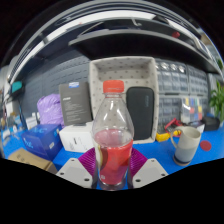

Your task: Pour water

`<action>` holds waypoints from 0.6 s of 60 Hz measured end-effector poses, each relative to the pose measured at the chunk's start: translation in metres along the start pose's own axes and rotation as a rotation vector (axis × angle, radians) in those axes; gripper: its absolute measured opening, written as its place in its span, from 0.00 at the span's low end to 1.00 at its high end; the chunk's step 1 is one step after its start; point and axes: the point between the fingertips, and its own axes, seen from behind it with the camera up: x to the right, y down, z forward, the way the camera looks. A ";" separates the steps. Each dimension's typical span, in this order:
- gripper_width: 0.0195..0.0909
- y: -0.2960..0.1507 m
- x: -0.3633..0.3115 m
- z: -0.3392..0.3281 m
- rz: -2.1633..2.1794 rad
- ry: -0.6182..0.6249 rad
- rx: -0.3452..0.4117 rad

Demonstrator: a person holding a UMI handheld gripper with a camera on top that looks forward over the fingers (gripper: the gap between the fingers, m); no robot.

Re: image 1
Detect clear organizer box, coloured parts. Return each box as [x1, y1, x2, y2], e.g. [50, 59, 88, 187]
[181, 96, 204, 124]

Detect flat round red coaster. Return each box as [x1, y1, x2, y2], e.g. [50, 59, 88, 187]
[199, 139, 213, 152]

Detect black zip case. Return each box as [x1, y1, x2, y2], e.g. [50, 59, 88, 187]
[201, 114, 221, 132]

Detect white pegboard tray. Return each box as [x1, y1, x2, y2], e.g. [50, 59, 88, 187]
[88, 55, 160, 145]

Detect dark grey shelf unit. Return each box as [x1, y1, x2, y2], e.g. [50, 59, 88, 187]
[8, 13, 223, 76]

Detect dark grey carton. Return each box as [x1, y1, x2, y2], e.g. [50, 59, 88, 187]
[58, 81, 94, 127]

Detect yellow multimeter with red leads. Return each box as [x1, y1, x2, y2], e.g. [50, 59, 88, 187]
[155, 118, 183, 143]

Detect small white carton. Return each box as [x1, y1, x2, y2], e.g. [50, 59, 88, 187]
[24, 114, 39, 130]

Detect white and grey mug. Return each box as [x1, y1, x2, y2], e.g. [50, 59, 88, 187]
[170, 125, 202, 167]

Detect grey small-parts drawer cabinet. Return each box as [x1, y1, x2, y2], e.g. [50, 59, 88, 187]
[154, 59, 189, 96]
[186, 64, 210, 98]
[156, 94, 184, 128]
[200, 96, 212, 118]

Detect black rounded case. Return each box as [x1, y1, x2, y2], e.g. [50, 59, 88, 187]
[125, 86, 155, 141]

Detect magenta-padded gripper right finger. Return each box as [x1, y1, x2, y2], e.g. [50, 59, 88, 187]
[128, 147, 169, 190]

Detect black box with white label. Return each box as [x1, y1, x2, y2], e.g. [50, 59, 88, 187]
[189, 120, 206, 133]

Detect clear bottle with red drink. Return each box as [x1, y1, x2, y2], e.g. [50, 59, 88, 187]
[92, 79, 135, 192]

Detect green potted plant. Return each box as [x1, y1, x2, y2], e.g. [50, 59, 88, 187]
[209, 79, 224, 124]

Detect blue carton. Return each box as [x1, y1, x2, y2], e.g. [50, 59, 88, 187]
[20, 123, 64, 162]

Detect purple plastic bag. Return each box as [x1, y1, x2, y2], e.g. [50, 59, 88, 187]
[36, 93, 65, 127]

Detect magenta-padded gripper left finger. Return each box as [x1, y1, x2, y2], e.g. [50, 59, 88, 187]
[55, 147, 99, 190]

